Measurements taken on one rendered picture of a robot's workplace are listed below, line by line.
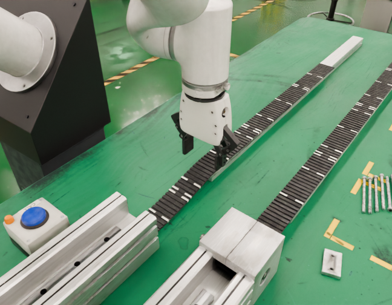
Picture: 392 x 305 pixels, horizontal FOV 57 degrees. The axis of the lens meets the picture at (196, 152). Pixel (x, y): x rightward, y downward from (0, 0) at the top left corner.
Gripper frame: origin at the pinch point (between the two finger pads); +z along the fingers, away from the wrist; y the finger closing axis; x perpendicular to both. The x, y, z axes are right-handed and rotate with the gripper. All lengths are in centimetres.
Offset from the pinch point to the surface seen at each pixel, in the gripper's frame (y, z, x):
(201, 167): 0.2, 3.3, 0.4
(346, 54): -3, 4, -78
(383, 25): 10, 28, -189
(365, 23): 20, 29, -189
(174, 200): -0.4, 5.0, 10.2
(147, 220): -4.6, -2.1, 21.4
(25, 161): 41.6, 10.8, 19.4
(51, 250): 2.9, -2.1, 34.7
